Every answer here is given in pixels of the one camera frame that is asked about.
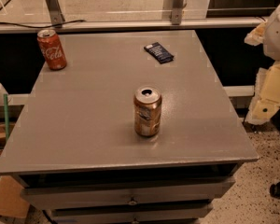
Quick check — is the black cable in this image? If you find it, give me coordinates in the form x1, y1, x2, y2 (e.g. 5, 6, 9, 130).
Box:
0, 19, 87, 29

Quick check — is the metal bracket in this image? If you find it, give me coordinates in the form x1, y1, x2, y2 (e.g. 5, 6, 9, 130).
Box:
45, 0, 65, 28
171, 0, 184, 25

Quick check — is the dark blue snack packet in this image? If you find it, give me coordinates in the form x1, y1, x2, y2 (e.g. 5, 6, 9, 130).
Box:
144, 42, 175, 64

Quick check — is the cardboard box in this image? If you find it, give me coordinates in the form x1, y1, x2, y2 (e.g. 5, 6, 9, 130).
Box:
0, 176, 30, 218

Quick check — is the right metal bracket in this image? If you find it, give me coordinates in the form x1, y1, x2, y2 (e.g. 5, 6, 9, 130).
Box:
171, 0, 184, 25

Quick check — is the red coke can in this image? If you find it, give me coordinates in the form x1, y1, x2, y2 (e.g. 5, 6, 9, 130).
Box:
37, 29, 67, 70

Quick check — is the left metal bracket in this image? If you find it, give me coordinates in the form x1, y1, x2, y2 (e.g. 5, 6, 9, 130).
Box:
45, 0, 65, 28

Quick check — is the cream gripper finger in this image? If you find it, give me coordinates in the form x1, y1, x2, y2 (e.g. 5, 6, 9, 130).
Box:
245, 62, 280, 125
244, 22, 266, 46

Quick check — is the black chair caster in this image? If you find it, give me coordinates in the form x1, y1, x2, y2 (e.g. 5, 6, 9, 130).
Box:
270, 182, 280, 199

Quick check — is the gold brown soda can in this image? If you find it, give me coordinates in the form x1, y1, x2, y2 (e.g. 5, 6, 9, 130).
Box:
133, 86, 162, 137

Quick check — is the grey drawer cabinet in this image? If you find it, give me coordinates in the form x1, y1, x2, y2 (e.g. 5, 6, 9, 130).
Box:
0, 31, 258, 224

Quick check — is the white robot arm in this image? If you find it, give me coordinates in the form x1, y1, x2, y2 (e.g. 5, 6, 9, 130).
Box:
245, 5, 280, 125

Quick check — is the green stick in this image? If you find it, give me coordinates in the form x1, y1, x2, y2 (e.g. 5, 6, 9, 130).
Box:
3, 94, 9, 141

